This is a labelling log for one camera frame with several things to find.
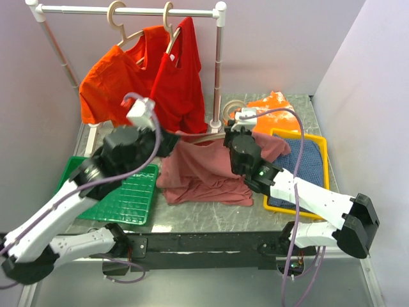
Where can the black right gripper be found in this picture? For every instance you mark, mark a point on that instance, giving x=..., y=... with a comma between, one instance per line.
x=229, y=133

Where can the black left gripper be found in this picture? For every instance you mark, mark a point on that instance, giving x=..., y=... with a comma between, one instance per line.
x=168, y=142

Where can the dusty pink t shirt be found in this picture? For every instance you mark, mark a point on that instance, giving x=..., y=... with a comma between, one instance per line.
x=199, y=170

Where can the green plastic tray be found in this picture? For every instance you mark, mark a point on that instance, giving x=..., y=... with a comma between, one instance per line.
x=128, y=204

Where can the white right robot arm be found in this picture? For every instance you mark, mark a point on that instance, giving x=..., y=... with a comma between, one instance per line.
x=349, y=223

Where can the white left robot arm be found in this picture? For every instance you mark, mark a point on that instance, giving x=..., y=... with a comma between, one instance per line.
x=33, y=250

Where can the red t shirt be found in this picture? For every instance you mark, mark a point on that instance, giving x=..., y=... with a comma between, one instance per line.
x=177, y=90

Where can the orange white patterned shirt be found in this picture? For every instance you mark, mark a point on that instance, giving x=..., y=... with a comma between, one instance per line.
x=277, y=120

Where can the orange t shirt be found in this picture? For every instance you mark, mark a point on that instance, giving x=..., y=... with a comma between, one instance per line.
x=119, y=72

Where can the blue checked shirt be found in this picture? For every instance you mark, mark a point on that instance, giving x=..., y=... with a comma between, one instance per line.
x=311, y=165

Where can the beige hanger with red shirt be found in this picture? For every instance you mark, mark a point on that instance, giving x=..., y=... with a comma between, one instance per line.
x=173, y=34

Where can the beige hanger with orange shirt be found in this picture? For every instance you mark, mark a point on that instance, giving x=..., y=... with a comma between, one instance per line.
x=120, y=28

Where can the yellow plastic tray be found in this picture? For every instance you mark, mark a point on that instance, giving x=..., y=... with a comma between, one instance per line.
x=277, y=205

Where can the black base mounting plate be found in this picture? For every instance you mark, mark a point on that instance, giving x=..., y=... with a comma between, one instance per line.
x=205, y=250

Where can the white clothes rack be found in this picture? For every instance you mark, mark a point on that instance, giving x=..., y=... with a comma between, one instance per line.
x=218, y=13

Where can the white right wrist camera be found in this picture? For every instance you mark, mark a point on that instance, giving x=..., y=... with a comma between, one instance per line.
x=246, y=117

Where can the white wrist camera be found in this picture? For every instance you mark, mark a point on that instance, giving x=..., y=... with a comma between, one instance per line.
x=140, y=114
x=246, y=117

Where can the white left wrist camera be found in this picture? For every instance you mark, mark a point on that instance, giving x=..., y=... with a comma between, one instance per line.
x=140, y=114

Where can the aluminium frame rail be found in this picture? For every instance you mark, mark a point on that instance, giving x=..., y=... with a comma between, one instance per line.
x=83, y=282

